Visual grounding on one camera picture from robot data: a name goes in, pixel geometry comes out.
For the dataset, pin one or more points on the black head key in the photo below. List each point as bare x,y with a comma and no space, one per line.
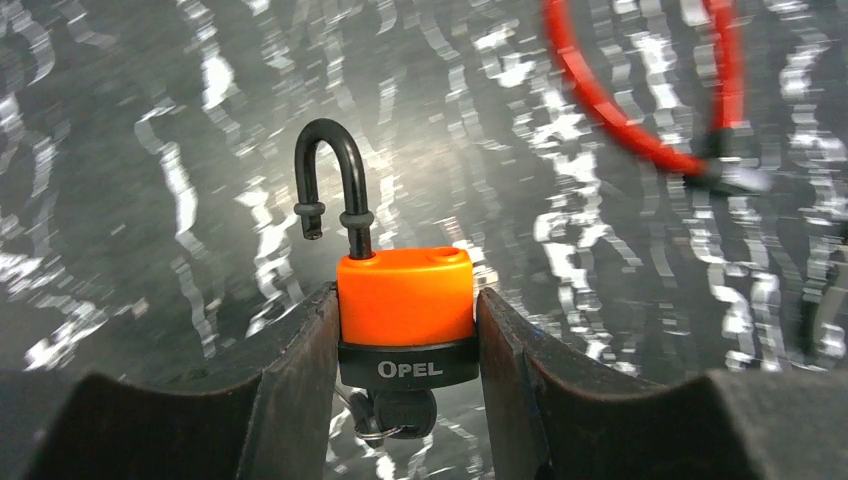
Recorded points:
381,415

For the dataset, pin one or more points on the red cable lock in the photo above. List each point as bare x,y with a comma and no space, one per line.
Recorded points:
710,169

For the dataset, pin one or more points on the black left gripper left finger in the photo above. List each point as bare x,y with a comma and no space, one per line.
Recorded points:
260,411

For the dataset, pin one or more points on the orange black padlock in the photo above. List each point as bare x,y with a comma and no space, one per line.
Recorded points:
406,315

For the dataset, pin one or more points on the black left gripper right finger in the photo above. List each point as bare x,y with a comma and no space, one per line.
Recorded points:
554,413

